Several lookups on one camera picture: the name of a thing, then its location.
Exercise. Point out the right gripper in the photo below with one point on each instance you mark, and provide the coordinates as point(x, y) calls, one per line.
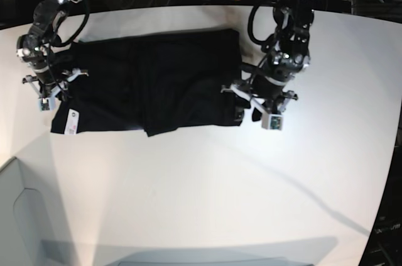
point(54, 82)

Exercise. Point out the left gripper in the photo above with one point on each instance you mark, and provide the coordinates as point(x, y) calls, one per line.
point(258, 92)

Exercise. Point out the black T-shirt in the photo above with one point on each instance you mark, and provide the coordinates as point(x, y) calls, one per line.
point(155, 83)

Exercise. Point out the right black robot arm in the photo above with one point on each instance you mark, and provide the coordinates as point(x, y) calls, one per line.
point(35, 47)

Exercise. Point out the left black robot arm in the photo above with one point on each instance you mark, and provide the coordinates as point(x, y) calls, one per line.
point(286, 54)

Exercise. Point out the white garment label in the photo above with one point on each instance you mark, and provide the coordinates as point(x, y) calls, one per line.
point(72, 122)

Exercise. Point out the white plastic bin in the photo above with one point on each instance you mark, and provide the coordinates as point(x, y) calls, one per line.
point(27, 236)

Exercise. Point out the black equipment at right edge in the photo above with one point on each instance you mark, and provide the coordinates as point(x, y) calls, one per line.
point(384, 244)

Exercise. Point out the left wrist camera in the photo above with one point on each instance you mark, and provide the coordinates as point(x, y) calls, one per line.
point(272, 121)

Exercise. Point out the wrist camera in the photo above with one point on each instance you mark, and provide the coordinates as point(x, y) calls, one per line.
point(47, 103)
point(272, 121)

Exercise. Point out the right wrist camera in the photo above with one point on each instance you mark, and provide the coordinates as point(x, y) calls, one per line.
point(47, 103)

